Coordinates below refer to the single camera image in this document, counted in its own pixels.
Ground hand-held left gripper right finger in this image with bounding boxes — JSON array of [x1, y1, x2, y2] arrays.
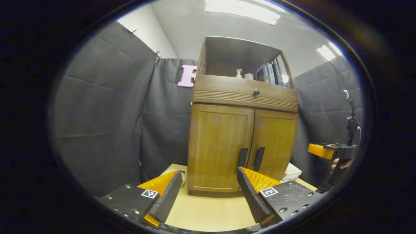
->
[[236, 166, 324, 228]]

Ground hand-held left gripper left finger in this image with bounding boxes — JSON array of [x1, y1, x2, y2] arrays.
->
[[97, 170, 183, 229]]

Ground black door handle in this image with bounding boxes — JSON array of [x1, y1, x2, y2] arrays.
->
[[237, 148, 248, 168], [253, 147, 265, 172]]

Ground wooden cabinet door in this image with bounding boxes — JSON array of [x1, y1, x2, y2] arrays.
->
[[191, 104, 255, 192], [247, 110, 298, 181]]

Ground wooden double-door shoe cabinet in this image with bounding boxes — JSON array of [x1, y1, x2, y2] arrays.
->
[[187, 36, 299, 197]]

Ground wooden cabinet drawer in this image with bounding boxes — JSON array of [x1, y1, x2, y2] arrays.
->
[[193, 75, 299, 113]]

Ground dark navy book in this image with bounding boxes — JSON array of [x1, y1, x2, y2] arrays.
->
[[272, 60, 284, 86]]

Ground light grey book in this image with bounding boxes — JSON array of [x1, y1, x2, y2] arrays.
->
[[266, 63, 276, 85]]

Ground blue-grey book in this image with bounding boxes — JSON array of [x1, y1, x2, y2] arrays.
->
[[256, 64, 268, 83]]

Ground small ceiling light panel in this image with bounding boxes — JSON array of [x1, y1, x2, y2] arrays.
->
[[317, 42, 343, 61]]

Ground black backdrop cloth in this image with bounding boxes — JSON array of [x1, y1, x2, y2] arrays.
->
[[52, 20, 364, 197]]

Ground large ceiling light panel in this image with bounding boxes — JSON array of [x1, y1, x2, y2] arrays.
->
[[205, 0, 286, 26]]

